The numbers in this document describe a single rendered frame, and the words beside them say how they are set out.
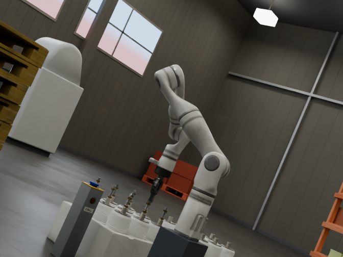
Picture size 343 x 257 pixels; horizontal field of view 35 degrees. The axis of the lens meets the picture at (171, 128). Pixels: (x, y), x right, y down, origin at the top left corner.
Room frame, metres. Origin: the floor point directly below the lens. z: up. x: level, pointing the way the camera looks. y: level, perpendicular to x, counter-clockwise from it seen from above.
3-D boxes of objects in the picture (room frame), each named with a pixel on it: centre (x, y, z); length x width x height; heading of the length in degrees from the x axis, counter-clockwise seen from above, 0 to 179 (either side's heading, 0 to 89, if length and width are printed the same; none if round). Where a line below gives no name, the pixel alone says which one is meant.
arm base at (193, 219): (2.04, -0.21, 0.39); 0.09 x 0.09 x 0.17; 52
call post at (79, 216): (2.26, 0.20, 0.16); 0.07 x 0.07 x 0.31; 44
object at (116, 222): (2.35, 0.04, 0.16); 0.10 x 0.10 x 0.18
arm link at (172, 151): (2.43, -0.05, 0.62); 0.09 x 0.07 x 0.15; 60
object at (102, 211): (2.43, 0.12, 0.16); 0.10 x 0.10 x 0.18
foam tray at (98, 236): (2.52, 0.04, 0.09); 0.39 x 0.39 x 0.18; 44
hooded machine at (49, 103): (7.43, 1.79, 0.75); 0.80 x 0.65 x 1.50; 140
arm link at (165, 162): (2.43, -0.03, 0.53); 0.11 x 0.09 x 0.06; 81
